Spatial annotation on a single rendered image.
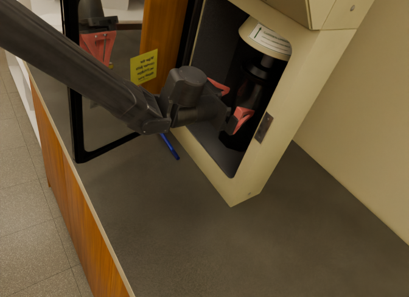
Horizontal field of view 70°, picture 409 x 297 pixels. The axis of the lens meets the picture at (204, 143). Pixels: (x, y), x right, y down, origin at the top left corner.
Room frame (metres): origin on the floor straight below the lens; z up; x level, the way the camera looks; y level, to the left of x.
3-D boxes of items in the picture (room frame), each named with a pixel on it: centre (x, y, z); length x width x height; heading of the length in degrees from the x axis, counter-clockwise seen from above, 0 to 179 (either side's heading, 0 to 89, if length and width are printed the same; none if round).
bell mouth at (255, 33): (0.65, -0.08, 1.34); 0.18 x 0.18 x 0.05
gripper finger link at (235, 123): (0.57, -0.05, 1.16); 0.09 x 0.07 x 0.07; 137
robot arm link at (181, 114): (0.50, 0.07, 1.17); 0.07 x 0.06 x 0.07; 137
